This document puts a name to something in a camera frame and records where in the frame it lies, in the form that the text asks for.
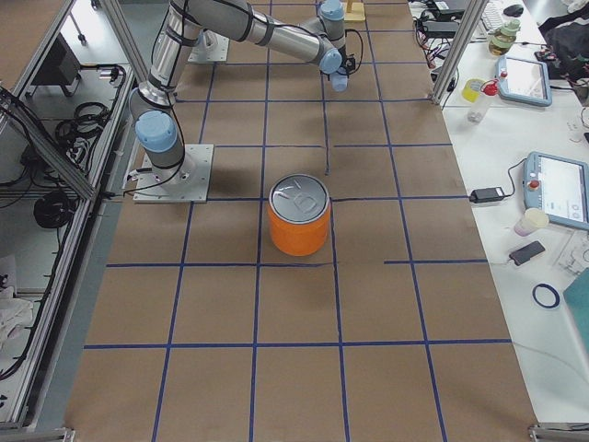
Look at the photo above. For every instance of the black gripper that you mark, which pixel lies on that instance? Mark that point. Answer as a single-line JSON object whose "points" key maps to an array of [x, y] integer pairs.
{"points": [[352, 63]]}

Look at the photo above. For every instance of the light blue cup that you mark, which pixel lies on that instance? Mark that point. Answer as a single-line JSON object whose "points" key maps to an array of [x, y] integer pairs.
{"points": [[339, 82]]}

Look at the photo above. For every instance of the white paper cup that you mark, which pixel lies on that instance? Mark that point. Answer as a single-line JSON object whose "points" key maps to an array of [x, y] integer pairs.
{"points": [[532, 220]]}

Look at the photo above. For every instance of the wooden mug tree stand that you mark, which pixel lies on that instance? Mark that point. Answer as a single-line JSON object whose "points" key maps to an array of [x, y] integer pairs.
{"points": [[354, 11]]}

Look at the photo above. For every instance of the orange can container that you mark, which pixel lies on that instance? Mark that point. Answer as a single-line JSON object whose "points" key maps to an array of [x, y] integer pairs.
{"points": [[299, 214]]}

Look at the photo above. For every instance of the green glass jar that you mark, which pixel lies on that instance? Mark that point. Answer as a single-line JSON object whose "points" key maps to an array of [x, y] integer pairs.
{"points": [[503, 38]]}

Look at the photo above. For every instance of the teach pendant far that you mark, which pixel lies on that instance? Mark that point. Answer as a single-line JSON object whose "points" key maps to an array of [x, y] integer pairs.
{"points": [[524, 81]]}

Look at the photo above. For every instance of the teach pendant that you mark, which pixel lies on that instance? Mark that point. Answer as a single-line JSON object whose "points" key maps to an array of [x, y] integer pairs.
{"points": [[524, 81], [559, 187]]}

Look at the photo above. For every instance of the black power adapter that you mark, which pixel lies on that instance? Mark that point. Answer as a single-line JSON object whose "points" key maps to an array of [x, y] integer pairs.
{"points": [[486, 195]]}

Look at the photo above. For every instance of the teach pendant near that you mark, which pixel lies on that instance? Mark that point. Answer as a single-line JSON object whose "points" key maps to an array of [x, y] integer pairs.
{"points": [[559, 187]]}

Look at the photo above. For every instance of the black smartphone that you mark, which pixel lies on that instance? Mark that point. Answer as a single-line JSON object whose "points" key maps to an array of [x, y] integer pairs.
{"points": [[526, 253]]}

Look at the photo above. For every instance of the aluminium frame post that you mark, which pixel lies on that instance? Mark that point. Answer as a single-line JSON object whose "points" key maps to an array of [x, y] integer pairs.
{"points": [[462, 38]]}

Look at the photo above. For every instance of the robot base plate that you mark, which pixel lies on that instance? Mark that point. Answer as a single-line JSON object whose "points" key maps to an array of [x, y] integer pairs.
{"points": [[190, 184], [210, 48]]}

